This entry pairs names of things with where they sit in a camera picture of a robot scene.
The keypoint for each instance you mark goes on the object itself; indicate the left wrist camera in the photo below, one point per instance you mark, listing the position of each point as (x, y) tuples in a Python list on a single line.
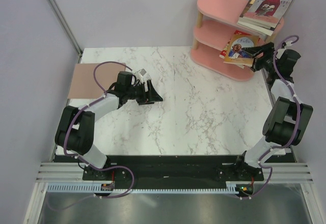
[(141, 75)]

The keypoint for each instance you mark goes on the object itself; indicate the brown cardboard file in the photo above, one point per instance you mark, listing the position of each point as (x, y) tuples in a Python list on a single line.
[(83, 85)]

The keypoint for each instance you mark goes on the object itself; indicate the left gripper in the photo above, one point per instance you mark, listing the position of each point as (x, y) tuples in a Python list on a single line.
[(148, 98)]

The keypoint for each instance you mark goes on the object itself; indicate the pink three-tier shelf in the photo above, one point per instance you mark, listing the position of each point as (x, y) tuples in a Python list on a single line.
[(219, 40)]

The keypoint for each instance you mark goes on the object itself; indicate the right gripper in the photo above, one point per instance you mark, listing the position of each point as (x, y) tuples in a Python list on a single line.
[(268, 49)]

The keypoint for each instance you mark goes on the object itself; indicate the red Treehouse book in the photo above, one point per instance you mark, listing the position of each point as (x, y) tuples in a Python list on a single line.
[(226, 48)]

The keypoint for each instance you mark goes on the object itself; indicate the pink Shakespeare story book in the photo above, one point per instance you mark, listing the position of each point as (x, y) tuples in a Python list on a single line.
[(267, 12)]

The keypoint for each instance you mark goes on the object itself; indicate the tan Othello book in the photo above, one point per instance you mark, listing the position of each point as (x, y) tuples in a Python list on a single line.
[(239, 49)]

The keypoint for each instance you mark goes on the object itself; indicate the white slotted cable duct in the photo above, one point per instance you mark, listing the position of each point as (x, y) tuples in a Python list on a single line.
[(115, 188)]

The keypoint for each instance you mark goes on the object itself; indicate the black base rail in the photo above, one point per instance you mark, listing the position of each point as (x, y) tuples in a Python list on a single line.
[(174, 171)]

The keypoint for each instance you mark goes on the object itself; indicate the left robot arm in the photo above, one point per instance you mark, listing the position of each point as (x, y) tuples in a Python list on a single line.
[(75, 132)]

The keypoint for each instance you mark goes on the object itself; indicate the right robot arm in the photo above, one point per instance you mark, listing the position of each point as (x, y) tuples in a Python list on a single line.
[(289, 116)]

